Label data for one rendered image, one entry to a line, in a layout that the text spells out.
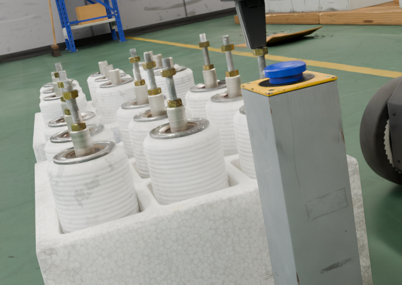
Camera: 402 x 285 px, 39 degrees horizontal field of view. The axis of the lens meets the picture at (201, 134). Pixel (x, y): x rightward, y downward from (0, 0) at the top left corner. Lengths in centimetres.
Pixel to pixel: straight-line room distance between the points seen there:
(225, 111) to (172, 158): 17
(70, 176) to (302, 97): 28
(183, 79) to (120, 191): 58
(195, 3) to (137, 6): 75
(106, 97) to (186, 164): 55
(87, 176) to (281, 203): 22
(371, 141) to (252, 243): 39
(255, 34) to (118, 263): 31
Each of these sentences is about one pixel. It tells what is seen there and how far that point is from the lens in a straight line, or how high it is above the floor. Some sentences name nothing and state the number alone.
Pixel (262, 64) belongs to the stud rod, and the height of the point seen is 31.
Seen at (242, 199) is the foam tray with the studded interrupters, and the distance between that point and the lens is 66.
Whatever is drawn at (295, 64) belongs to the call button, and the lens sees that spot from 53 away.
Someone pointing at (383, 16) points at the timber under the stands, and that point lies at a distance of 358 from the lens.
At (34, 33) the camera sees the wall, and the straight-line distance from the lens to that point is 700.
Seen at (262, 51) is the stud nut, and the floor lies 32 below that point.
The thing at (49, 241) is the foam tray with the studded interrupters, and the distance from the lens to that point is 65.
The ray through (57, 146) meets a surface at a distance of 77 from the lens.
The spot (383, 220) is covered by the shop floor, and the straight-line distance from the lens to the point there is 97.
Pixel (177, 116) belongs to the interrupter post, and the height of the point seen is 27.
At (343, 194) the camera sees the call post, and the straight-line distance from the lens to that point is 56.
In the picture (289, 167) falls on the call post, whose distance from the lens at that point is 52.
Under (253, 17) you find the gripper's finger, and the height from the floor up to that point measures 37.
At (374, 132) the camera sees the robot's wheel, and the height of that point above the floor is 13.
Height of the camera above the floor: 41
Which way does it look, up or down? 14 degrees down
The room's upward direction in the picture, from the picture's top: 11 degrees counter-clockwise
